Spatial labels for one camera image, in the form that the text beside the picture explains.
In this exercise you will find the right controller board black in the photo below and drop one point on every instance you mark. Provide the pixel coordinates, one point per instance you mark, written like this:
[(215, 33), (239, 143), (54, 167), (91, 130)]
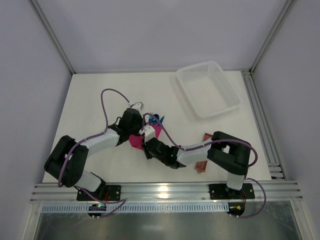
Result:
[(235, 211)]

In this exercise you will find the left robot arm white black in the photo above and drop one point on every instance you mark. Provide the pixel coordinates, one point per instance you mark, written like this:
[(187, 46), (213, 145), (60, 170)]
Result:
[(67, 160)]

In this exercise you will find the left aluminium frame post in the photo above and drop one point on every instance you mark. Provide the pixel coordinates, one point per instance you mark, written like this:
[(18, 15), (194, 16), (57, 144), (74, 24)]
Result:
[(51, 34)]

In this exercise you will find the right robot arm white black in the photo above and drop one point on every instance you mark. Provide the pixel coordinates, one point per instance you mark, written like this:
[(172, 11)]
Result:
[(226, 151)]

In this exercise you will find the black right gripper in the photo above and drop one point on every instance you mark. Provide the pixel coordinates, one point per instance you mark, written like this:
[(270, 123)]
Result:
[(148, 149)]

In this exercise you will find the left controller board black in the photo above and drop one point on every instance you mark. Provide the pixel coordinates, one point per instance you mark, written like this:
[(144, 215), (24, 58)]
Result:
[(97, 211)]

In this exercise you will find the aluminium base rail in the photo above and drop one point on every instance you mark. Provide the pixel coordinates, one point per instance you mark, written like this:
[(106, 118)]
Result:
[(275, 190)]

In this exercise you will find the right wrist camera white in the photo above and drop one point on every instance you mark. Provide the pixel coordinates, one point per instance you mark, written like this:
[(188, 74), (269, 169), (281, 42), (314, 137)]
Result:
[(148, 132)]

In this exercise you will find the brown utensil tray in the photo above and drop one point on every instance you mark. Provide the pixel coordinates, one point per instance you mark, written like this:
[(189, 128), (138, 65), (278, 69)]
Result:
[(200, 166)]

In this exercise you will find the blue metallic fork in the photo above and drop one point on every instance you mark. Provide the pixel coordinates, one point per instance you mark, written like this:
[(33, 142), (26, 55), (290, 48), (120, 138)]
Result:
[(151, 121)]

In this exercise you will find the white plastic basket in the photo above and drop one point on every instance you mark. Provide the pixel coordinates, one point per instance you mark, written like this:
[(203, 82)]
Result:
[(208, 89)]

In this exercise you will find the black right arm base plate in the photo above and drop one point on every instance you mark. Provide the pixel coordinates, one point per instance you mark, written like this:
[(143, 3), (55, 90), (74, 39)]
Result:
[(220, 191)]

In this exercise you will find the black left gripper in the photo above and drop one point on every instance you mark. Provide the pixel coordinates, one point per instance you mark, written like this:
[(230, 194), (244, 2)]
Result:
[(136, 122)]

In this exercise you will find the pink paper napkin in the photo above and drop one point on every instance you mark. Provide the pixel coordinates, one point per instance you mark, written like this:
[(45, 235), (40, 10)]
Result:
[(136, 141)]

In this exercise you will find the right aluminium frame post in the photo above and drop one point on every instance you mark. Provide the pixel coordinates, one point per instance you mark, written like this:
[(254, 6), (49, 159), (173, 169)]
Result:
[(274, 30)]

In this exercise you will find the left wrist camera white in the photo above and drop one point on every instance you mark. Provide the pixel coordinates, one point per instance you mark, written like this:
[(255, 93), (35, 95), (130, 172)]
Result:
[(137, 106)]

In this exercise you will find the right side aluminium rail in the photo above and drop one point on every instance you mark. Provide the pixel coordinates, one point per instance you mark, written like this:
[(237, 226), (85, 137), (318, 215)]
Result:
[(270, 149)]

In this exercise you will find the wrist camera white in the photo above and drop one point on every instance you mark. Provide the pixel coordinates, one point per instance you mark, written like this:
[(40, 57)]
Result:
[(148, 132), (137, 106)]

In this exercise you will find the controller board black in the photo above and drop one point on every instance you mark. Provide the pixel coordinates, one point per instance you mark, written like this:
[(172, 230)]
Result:
[(97, 211), (235, 211)]

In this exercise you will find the white slotted cable duct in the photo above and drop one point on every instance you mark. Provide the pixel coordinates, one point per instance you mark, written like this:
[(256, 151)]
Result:
[(140, 207)]

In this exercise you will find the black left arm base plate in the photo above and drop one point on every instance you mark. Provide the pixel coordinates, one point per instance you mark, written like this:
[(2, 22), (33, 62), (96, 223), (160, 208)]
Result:
[(110, 192)]

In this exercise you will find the aluminium frame post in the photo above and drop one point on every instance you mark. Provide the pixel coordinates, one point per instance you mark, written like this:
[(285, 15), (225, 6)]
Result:
[(274, 30), (51, 34)]

